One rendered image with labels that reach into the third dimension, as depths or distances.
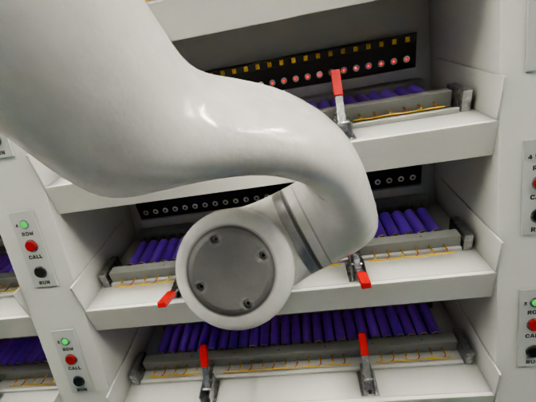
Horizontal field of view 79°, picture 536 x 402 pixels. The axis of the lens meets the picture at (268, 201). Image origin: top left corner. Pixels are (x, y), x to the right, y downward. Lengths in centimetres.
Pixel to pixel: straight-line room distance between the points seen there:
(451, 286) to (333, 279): 16
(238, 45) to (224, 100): 47
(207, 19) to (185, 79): 29
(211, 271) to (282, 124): 11
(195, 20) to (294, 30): 23
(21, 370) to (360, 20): 92
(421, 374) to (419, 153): 36
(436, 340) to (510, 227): 24
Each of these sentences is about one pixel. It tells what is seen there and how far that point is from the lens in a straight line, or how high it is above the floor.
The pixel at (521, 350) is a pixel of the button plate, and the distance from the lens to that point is 62.
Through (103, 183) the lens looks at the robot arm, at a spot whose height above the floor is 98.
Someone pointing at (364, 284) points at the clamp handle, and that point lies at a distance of 43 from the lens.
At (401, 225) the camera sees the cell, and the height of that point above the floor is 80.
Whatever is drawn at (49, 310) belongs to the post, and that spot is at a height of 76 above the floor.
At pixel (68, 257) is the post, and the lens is 59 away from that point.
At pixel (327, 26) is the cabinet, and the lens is 64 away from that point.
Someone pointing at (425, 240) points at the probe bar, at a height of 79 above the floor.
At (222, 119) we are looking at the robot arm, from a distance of 17.
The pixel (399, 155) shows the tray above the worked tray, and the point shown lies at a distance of 45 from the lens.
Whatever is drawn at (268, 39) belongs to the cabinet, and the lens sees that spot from 64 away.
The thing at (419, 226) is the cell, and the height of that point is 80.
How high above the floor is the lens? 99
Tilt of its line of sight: 14 degrees down
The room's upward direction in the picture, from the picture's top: 9 degrees counter-clockwise
